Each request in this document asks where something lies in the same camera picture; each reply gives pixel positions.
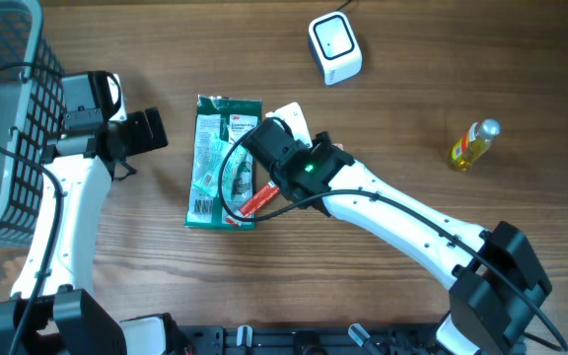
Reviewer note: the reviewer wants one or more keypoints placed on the green white 3M package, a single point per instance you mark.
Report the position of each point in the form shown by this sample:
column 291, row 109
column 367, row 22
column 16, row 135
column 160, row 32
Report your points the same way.
column 229, row 119

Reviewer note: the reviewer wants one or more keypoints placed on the red snack stick packet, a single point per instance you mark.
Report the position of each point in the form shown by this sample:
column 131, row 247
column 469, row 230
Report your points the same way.
column 259, row 200

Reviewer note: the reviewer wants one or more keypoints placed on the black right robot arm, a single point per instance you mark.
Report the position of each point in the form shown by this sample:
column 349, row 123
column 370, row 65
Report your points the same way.
column 495, row 281

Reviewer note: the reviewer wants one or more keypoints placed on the light green wipes packet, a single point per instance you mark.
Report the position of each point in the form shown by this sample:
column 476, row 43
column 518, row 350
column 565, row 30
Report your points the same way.
column 237, row 176

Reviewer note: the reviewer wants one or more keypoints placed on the white barcode scanner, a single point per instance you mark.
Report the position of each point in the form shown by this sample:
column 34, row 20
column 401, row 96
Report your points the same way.
column 334, row 47

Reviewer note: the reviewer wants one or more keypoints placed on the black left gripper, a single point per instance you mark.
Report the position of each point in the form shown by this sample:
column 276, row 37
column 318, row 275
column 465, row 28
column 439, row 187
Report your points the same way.
column 143, row 142

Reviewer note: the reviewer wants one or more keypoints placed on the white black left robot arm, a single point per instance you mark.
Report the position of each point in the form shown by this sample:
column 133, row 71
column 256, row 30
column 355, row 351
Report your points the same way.
column 52, row 309

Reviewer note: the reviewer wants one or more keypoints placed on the yellow dish soap bottle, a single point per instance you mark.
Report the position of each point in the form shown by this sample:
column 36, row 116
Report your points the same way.
column 473, row 144

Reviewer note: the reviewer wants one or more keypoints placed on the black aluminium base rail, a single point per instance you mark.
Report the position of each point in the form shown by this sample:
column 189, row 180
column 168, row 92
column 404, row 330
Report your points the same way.
column 313, row 340

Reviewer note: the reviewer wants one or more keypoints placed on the grey plastic shopping basket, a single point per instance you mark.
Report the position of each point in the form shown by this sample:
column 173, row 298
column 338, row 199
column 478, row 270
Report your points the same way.
column 31, row 105

